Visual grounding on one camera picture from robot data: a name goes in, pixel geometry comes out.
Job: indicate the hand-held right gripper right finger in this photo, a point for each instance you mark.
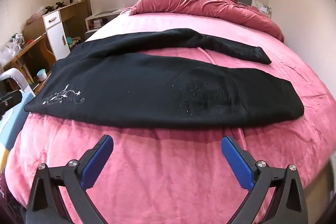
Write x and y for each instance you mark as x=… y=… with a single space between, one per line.
x=236 y=161

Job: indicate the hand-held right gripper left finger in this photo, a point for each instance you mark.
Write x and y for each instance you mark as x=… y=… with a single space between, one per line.
x=97 y=161

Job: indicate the black pants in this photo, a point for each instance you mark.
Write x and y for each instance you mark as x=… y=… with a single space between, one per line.
x=131 y=87

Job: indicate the blue and yellow chair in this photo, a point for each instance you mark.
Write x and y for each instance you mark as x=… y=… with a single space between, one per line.
x=13 y=121

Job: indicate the white chair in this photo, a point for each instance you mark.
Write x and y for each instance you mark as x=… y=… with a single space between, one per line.
x=15 y=74

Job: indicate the white plastic bag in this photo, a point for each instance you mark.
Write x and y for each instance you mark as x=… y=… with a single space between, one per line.
x=9 y=53

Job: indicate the bed with pink blanket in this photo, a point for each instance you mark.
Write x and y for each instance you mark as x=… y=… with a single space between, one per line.
x=170 y=187

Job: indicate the white cabinet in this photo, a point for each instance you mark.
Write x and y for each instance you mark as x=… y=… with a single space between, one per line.
x=56 y=37

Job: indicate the teal bowl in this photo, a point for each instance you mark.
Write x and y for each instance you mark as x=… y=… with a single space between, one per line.
x=70 y=41

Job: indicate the person's dark patterned clothing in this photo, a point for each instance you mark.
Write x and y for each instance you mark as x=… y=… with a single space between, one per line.
x=10 y=200

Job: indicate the wooden desk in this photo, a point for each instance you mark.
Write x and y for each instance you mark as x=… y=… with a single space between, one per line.
x=76 y=10

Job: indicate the white and grey nightstand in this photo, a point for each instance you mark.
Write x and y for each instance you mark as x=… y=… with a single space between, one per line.
x=105 y=14

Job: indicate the red duvet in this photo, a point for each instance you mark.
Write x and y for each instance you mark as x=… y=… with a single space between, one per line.
x=197 y=1

